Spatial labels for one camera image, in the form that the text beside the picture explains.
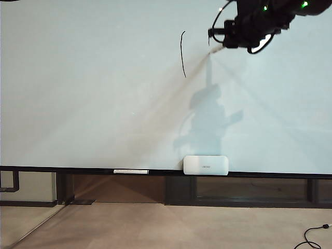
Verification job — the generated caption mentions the white marker pen black cap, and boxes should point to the white marker pen black cap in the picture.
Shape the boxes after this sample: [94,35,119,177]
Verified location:
[113,169,150,175]

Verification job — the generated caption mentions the black whiteboard tray ledge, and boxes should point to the black whiteboard tray ledge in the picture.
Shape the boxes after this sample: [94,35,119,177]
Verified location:
[0,165,332,180]

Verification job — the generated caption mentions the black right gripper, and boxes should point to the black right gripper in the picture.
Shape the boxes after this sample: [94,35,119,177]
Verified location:
[207,10,282,50]

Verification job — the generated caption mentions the dark frame under whiteboard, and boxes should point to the dark frame under whiteboard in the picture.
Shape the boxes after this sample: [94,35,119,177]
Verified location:
[56,172,332,209]

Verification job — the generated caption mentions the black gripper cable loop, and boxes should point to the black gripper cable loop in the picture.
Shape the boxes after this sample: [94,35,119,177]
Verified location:
[211,0,234,43]
[247,29,278,54]

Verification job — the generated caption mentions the white rounded whiteboard eraser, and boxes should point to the white rounded whiteboard eraser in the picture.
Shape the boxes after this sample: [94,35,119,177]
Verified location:
[183,155,229,176]

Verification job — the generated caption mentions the black power cable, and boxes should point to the black power cable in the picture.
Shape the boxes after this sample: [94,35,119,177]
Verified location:
[292,227,332,249]

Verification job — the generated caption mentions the grey marker pen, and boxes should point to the grey marker pen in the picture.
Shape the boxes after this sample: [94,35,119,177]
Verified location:
[208,44,225,55]

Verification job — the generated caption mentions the black bent pipe frame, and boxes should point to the black bent pipe frame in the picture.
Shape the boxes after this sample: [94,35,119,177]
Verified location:
[0,170,20,193]

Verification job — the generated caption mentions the pale glass whiteboard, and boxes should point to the pale glass whiteboard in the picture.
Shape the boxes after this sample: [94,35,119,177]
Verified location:
[0,0,332,176]

